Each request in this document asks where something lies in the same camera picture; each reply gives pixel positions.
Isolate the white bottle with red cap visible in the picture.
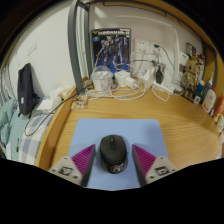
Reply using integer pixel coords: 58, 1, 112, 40
201, 87, 218, 114

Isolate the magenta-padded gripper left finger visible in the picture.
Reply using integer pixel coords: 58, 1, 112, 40
48, 143, 97, 188

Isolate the light blue mouse pad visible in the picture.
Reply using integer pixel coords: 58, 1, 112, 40
68, 118, 170, 192

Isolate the black bag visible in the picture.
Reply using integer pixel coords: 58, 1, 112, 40
17, 63, 40, 118

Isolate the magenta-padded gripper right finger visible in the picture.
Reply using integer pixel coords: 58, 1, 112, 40
131, 143, 178, 187

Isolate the clear round lidded container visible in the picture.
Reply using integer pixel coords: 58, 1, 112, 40
90, 65, 114, 92

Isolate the white wall socket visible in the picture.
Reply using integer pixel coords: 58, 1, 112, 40
133, 38, 161, 56

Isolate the robot model kit box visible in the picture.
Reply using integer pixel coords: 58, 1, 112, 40
90, 27, 132, 76

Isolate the blue checked bedding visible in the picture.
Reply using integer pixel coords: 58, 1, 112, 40
0, 98, 54, 166

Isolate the white power strip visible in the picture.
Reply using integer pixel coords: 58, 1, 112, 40
151, 81, 176, 95

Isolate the white charger block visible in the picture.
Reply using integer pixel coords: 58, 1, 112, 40
114, 69, 131, 88

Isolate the black computer mouse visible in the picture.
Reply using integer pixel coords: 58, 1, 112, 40
99, 134, 129, 174

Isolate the dark spray bottle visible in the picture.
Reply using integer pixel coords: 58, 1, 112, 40
203, 72, 216, 98

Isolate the gold robot figure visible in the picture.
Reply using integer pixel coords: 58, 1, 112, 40
181, 54, 205, 99

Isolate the black cable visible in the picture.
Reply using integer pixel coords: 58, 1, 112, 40
24, 84, 95, 137

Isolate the white cable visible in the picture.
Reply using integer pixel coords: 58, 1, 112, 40
84, 79, 149, 101

